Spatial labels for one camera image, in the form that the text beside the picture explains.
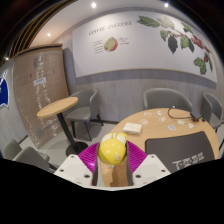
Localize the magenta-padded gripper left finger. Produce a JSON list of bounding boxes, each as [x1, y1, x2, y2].
[[54, 142, 102, 188]]

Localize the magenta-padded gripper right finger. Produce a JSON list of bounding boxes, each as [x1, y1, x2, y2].
[[125, 139, 172, 187]]

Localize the dark grey mouse pad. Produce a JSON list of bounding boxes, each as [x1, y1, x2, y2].
[[144, 130, 216, 174]]

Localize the small white box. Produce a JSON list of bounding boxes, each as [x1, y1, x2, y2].
[[122, 122, 144, 136]]

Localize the grey armchair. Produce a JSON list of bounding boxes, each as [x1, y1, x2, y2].
[[200, 91, 224, 134], [1, 138, 58, 173], [64, 87, 105, 142], [142, 87, 194, 111]]

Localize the round wooden high table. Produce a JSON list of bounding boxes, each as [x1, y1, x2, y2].
[[36, 96, 90, 157]]

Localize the blue and white sign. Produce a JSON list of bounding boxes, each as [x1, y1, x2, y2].
[[0, 69, 10, 110]]

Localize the ceiling spot lights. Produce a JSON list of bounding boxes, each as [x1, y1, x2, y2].
[[3, 1, 170, 62]]

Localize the black cable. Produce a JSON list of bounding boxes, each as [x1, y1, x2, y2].
[[166, 105, 203, 122]]

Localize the white wall poster leaf print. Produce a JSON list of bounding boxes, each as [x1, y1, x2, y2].
[[71, 10, 218, 84]]

